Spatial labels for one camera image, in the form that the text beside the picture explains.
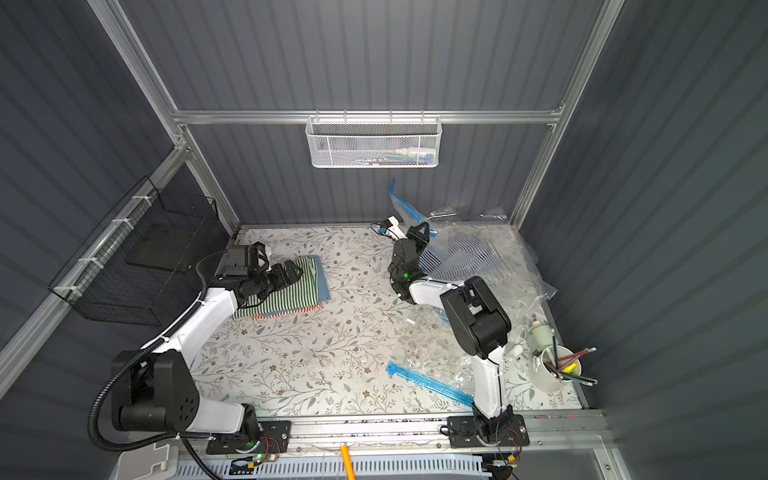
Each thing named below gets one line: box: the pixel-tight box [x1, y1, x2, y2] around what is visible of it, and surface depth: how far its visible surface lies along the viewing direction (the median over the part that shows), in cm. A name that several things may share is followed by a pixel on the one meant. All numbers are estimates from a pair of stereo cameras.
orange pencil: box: [340, 444, 356, 480], surface depth 72 cm
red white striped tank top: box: [252, 302, 323, 321], surface depth 97 cm
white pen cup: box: [530, 345, 582, 392], surface depth 78 cm
